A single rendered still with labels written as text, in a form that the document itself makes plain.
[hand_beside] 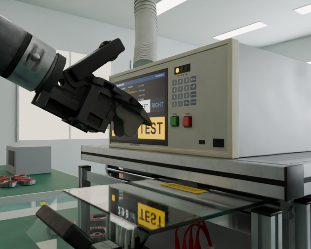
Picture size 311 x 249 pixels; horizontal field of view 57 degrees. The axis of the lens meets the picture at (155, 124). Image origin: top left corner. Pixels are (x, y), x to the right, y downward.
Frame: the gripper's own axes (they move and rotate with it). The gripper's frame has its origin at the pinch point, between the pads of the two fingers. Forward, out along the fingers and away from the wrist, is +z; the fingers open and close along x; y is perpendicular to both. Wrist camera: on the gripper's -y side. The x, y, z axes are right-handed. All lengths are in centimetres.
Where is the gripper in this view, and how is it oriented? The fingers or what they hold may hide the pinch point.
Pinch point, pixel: (146, 118)
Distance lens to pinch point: 55.7
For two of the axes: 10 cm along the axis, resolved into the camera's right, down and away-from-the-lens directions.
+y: -3.4, 9.0, -2.8
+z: 7.2, 4.4, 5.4
